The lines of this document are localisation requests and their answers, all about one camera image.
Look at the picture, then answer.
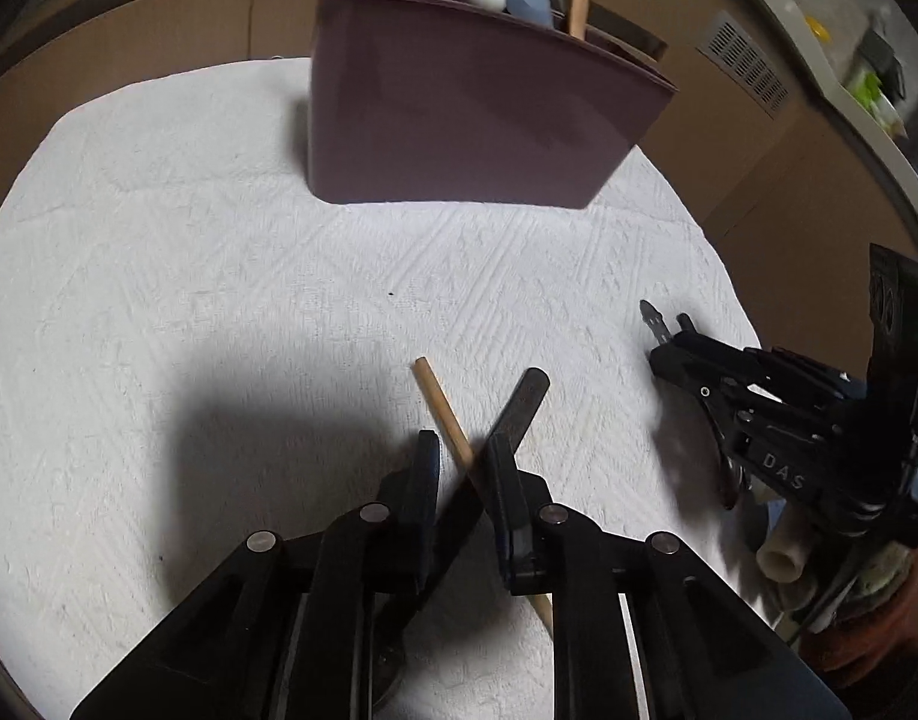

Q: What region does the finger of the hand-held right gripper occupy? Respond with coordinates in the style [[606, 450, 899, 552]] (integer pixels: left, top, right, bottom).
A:
[[649, 345, 806, 467], [673, 313, 870, 410]]

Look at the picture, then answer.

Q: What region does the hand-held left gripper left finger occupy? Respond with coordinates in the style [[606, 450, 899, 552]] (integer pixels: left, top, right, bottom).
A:
[[69, 429, 441, 720]]

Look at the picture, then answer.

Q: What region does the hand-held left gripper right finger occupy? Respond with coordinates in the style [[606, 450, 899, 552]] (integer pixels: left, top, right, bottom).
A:
[[483, 431, 854, 720]]

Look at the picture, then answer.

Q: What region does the wooden chopstick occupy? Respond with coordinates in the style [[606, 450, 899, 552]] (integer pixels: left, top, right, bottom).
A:
[[412, 357, 556, 638]]

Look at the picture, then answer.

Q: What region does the black-handled knife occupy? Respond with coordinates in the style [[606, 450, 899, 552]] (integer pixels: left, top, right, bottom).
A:
[[369, 367, 551, 710]]

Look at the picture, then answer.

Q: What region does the brown plastic utensil holder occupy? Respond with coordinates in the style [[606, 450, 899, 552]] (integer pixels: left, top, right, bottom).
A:
[[307, 0, 679, 209]]

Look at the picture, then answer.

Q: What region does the white pipe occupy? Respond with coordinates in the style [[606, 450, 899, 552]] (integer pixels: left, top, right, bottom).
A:
[[755, 517, 816, 584]]

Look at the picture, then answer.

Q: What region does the white textured cloth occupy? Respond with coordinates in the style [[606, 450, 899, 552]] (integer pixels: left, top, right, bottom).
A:
[[0, 56, 767, 720]]

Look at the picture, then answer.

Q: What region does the green bag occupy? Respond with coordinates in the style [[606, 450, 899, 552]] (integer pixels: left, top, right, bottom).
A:
[[845, 67, 884, 110]]

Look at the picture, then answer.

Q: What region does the short grey vent grille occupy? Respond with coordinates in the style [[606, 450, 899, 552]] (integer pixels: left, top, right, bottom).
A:
[[695, 11, 794, 117]]

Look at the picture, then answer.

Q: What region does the grey kitchen counter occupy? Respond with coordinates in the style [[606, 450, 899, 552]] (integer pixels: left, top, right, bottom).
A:
[[699, 0, 918, 188]]

